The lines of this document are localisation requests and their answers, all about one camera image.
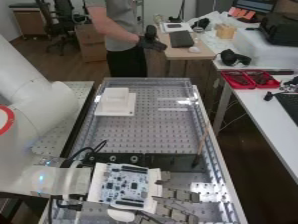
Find black keyboard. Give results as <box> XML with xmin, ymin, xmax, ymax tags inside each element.
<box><xmin>272</xmin><ymin>92</ymin><xmax>298</xmax><ymax>127</ymax></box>

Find black office chair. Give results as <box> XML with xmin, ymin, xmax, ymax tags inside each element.
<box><xmin>34</xmin><ymin>0</ymin><xmax>87</xmax><ymax>56</ymax></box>

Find white desk with keyboard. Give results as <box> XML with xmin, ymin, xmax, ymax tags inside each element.
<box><xmin>212</xmin><ymin>74</ymin><xmax>298</xmax><ymax>186</ymax></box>

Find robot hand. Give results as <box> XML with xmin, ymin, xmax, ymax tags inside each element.
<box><xmin>86</xmin><ymin>162</ymin><xmax>204</xmax><ymax>224</ymax></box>

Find black cable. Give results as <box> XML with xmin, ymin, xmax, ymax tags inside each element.
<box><xmin>65</xmin><ymin>139</ymin><xmax>109</xmax><ymax>168</ymax></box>

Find clear box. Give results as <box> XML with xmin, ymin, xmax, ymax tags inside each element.
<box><xmin>70</xmin><ymin>77</ymin><xmax>238</xmax><ymax>224</ymax></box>

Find white desk with headphones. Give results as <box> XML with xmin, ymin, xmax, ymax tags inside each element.
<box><xmin>194</xmin><ymin>11</ymin><xmax>298</xmax><ymax>74</ymax></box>

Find computer screen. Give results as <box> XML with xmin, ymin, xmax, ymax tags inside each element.
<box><xmin>231</xmin><ymin>0</ymin><xmax>279</xmax><ymax>14</ymax></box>

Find person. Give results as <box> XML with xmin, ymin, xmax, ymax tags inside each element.
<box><xmin>83</xmin><ymin>0</ymin><xmax>167</xmax><ymax>78</ymax></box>

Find black headphones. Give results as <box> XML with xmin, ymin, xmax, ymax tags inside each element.
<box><xmin>219</xmin><ymin>48</ymin><xmax>252</xmax><ymax>67</ymax></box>

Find red tray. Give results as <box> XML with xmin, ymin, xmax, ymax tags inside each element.
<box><xmin>220</xmin><ymin>70</ymin><xmax>258</xmax><ymax>90</ymax></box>
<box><xmin>246</xmin><ymin>69</ymin><xmax>282</xmax><ymax>89</ymax></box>

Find cardboard box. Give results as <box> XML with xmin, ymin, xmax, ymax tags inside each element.
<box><xmin>73</xmin><ymin>23</ymin><xmax>109</xmax><ymax>63</ymax></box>

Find black notebook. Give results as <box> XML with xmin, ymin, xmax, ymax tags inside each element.
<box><xmin>167</xmin><ymin>30</ymin><xmax>195</xmax><ymax>49</ymax></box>

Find black bag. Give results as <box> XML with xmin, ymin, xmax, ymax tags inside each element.
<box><xmin>258</xmin><ymin>12</ymin><xmax>298</xmax><ymax>47</ymax></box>

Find wooden chopstick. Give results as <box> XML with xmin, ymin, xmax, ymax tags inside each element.
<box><xmin>190</xmin><ymin>123</ymin><xmax>210</xmax><ymax>168</ymax></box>

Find wooden cabinet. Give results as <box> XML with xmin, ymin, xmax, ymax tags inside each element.
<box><xmin>7</xmin><ymin>3</ymin><xmax>46</xmax><ymax>37</ymax></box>

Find wooden desk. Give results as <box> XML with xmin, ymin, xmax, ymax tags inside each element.
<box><xmin>144</xmin><ymin>23</ymin><xmax>216</xmax><ymax>80</ymax></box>

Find small white box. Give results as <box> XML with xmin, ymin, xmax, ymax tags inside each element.
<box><xmin>94</xmin><ymin>87</ymin><xmax>136</xmax><ymax>117</ymax></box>

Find small wooden block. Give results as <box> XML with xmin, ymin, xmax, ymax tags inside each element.
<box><xmin>214</xmin><ymin>23</ymin><xmax>238</xmax><ymax>40</ymax></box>

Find black plate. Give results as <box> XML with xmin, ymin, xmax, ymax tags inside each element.
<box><xmin>82</xmin><ymin>152</ymin><xmax>210</xmax><ymax>172</ymax></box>

